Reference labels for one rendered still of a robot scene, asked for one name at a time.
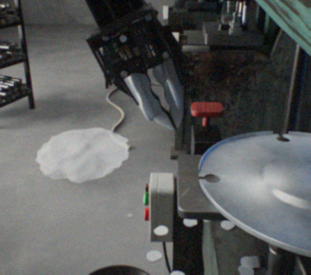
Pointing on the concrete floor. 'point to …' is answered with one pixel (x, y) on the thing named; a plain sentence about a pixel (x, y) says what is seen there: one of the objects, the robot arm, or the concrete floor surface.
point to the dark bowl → (119, 271)
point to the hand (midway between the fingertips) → (171, 117)
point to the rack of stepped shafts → (7, 53)
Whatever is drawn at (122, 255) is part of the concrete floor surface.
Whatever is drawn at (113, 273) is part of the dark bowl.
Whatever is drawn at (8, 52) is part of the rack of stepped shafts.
